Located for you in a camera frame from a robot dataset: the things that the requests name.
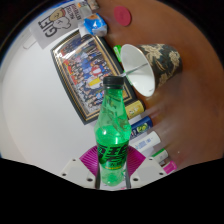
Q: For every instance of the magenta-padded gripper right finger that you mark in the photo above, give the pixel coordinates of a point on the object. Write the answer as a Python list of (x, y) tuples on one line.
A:
[(148, 171)]

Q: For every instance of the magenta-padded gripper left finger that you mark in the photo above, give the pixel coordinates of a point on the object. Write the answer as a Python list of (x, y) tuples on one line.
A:
[(77, 171)]

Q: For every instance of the green plastic drink bottle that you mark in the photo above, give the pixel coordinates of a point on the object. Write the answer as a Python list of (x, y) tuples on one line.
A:
[(112, 140)]

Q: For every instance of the white lotion bottle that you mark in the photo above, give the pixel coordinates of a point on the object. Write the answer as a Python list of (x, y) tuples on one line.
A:
[(146, 141)]

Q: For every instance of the dark blue pump bottle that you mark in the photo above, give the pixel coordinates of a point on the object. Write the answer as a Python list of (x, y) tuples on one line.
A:
[(141, 127)]

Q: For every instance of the framed group photo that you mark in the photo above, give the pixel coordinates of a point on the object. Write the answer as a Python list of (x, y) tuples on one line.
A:
[(83, 73)]

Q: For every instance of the floral patterned paper cup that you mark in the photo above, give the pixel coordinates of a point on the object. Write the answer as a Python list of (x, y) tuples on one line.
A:
[(160, 65)]

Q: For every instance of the small green packet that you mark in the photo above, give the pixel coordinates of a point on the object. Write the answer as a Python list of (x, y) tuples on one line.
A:
[(117, 53)]

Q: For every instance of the white paper gift bag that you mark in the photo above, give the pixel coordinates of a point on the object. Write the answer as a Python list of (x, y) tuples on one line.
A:
[(56, 25)]

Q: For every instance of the flat round red coaster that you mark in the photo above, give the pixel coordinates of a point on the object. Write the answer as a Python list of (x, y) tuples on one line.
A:
[(122, 15)]

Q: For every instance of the small snack packet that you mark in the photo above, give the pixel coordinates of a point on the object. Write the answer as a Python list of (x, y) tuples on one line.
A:
[(93, 4)]

